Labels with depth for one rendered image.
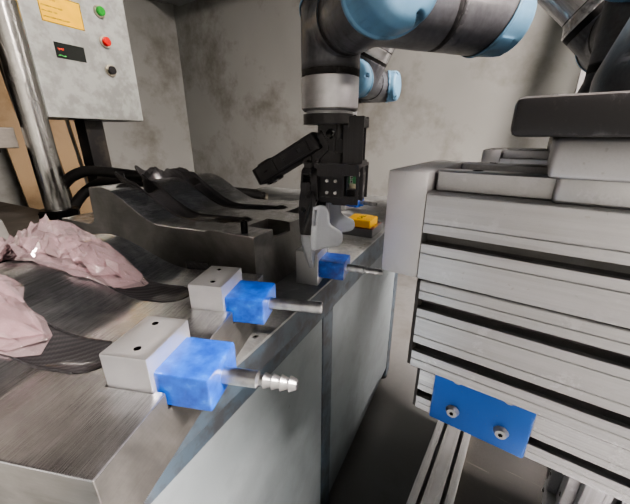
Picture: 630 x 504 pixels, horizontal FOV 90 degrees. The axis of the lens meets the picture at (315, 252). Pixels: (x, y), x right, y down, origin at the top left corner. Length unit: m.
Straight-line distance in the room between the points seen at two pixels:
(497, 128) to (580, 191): 2.29
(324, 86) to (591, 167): 0.29
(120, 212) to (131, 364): 0.43
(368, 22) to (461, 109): 2.26
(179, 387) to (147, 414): 0.02
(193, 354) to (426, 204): 0.21
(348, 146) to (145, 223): 0.36
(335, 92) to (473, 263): 0.27
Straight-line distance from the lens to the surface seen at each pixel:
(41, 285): 0.40
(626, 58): 0.29
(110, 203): 0.67
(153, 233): 0.59
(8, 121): 3.39
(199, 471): 0.48
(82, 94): 1.30
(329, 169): 0.43
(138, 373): 0.25
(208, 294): 0.33
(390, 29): 0.35
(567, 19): 0.95
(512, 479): 1.10
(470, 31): 0.42
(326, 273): 0.48
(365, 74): 0.82
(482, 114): 2.56
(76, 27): 1.34
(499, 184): 0.27
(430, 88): 2.66
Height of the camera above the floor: 1.02
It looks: 20 degrees down
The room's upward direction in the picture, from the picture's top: straight up
